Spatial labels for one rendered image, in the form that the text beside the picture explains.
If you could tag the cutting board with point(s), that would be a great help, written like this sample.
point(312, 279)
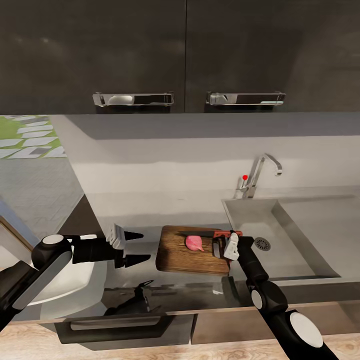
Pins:
point(173, 253)

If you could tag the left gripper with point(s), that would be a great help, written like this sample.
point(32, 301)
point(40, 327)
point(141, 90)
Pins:
point(101, 250)

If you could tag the vidalia onion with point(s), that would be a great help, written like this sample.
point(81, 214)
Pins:
point(194, 242)

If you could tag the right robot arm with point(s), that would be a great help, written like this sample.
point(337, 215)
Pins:
point(297, 334)

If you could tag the parer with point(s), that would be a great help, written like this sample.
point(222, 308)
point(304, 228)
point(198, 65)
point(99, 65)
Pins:
point(216, 233)

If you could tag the bowl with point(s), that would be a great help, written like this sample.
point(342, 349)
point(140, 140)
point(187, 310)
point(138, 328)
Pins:
point(72, 278)

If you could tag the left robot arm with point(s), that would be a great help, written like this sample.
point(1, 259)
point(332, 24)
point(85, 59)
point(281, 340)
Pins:
point(21, 283)

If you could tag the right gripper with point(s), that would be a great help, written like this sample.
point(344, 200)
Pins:
point(246, 253)

